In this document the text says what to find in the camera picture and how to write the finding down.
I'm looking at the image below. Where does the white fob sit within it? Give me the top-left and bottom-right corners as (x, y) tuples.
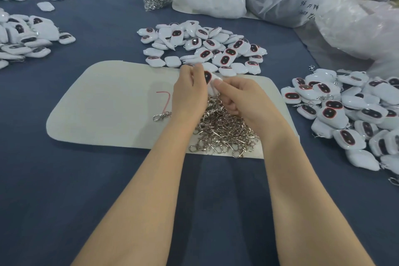
(201, 69), (222, 96)

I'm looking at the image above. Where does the cream felt work mat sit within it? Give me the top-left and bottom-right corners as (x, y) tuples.
(46, 60), (300, 160)

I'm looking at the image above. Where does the thin red thread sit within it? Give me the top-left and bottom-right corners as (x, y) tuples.
(156, 91), (172, 113)

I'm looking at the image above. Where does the person's left hand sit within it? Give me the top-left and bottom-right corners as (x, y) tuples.
(171, 63), (209, 123)

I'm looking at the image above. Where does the pile of metal clasps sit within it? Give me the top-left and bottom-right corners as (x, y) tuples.
(189, 94), (260, 158)

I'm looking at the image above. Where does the person's right forearm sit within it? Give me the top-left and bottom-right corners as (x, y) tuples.
(259, 128), (375, 266)

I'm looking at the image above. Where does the crumpled clear plastic bag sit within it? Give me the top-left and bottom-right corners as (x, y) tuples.
(315, 0), (399, 79)

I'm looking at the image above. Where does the person's right hand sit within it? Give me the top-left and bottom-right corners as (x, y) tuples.
(212, 76), (281, 142)

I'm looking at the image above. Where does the pile of finished fobs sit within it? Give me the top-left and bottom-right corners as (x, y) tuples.
(281, 68), (399, 185)

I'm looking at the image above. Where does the person's left forearm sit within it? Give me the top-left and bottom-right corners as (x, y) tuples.
(71, 118), (202, 266)

